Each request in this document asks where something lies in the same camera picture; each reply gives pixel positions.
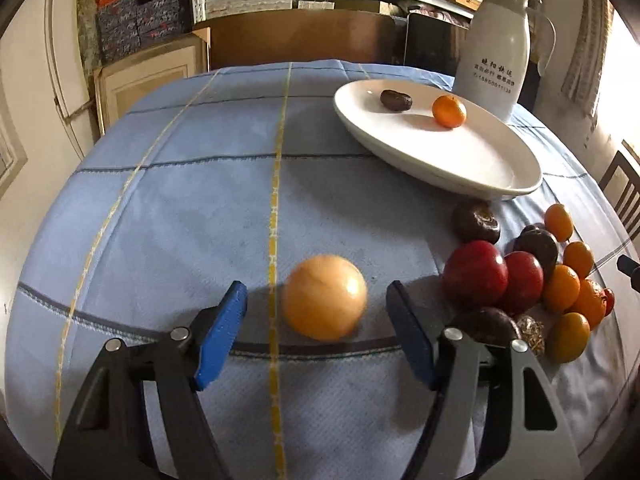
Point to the black case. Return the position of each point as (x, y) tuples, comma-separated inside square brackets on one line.
[(435, 40)]

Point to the tiny red fruit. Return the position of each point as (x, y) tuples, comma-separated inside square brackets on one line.
[(609, 301)]

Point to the white oval plate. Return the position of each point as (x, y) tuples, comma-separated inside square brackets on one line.
[(480, 155)]

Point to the blue checked tablecloth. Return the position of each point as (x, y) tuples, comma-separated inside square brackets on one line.
[(200, 210)]

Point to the small dark oblong fruit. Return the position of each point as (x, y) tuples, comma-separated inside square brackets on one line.
[(396, 100)]

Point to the white door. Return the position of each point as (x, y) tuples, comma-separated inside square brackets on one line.
[(65, 70)]

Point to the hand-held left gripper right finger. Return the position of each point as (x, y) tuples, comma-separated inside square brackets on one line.
[(410, 330)]

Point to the brown flaky water chestnut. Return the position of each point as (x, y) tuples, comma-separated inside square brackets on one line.
[(532, 332)]

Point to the white striped flat box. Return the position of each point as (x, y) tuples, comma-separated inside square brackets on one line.
[(250, 4)]

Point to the brown wooden board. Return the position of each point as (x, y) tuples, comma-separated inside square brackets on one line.
[(300, 40)]

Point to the cream framed panel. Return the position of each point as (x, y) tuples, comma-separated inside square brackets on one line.
[(145, 80)]

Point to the white thermos jug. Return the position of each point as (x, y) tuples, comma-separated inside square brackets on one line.
[(495, 40)]

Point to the wrinkled orange mandarin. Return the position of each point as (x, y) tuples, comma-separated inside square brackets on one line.
[(592, 305)]

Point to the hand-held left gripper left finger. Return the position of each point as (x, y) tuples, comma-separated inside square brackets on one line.
[(222, 335)]

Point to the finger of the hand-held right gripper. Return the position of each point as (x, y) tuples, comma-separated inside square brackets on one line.
[(631, 272)]

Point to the red round fruit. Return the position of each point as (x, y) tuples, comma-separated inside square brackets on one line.
[(525, 282), (475, 274)]

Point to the patterned beige curtain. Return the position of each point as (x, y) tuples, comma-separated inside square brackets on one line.
[(585, 50)]

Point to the yellow round fruit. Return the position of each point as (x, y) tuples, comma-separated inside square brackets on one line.
[(325, 297)]

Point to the dark wooden chair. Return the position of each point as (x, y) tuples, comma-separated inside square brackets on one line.
[(625, 180)]

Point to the dark brown water chestnut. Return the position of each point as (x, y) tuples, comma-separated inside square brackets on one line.
[(476, 221)]

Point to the small orange mandarin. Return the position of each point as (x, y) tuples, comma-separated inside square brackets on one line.
[(449, 111)]

